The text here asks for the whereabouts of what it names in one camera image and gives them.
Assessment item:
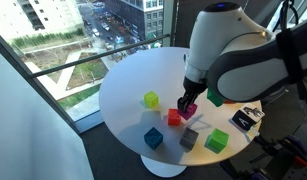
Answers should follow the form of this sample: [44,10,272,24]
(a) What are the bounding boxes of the small white paper tag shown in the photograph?
[248,127,261,137]

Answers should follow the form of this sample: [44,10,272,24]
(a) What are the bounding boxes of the black white zebra soft cube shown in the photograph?
[231,103,266,132]

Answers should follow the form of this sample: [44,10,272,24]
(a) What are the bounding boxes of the dark window railing bar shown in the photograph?
[29,33,171,79]

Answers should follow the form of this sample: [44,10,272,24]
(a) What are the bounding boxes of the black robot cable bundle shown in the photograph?
[272,0,307,111]

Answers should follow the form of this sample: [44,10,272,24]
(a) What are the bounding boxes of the grey block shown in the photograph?
[179,127,200,151]

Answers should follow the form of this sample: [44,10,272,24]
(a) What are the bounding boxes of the black equipment with orange clamp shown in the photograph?
[221,132,307,180]

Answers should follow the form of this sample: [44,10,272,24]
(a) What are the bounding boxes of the yellow translucent block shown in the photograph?
[143,91,160,109]

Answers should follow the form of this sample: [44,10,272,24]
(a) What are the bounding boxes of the orange block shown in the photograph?
[167,108,182,127]

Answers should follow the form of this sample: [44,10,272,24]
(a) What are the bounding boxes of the blue block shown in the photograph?
[143,127,164,150]

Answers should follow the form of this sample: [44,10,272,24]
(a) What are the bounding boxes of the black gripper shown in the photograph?
[177,76,208,113]

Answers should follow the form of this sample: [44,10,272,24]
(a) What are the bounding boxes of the white apartment building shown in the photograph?
[0,0,85,43]

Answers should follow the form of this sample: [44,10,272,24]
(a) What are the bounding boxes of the dark green cube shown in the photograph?
[206,87,225,108]

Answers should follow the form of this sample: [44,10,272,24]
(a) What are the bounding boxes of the white round table base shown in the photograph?
[140,154,188,178]

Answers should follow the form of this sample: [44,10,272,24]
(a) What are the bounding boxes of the green block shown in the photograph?
[204,128,230,154]

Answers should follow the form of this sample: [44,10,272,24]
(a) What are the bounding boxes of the dark window frame post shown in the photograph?
[162,0,179,48]

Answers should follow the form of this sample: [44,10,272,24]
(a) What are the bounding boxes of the pink block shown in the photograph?
[177,103,199,121]

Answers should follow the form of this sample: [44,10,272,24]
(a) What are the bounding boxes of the glass office building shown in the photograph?
[104,0,165,42]

